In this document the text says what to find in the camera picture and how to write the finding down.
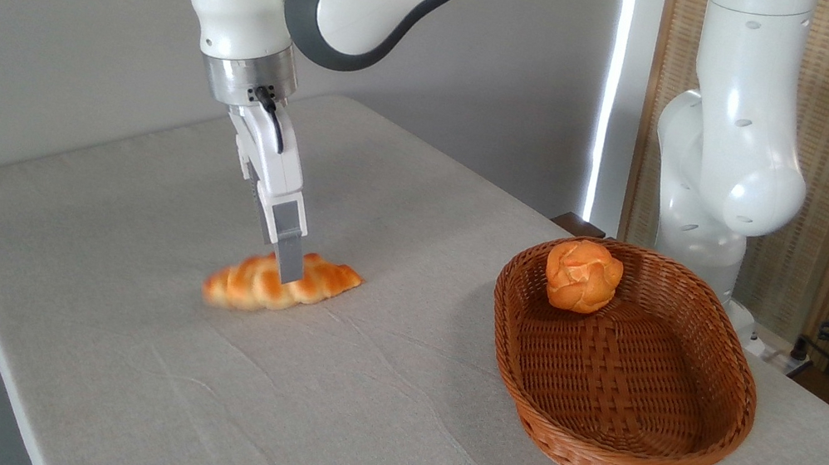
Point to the long braided bread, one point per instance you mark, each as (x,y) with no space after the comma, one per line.
(250,285)

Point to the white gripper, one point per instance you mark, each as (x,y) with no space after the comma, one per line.
(272,150)

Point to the light grey tablecloth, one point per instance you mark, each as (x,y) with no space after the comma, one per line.
(229,387)

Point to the brown wicker basket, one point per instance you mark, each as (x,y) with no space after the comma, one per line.
(720,418)

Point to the white power strip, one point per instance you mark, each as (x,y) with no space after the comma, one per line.
(777,357)

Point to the dark wooden furniture corner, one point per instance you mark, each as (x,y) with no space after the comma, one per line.
(577,224)

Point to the round orange bread roll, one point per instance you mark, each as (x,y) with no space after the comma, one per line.
(582,277)

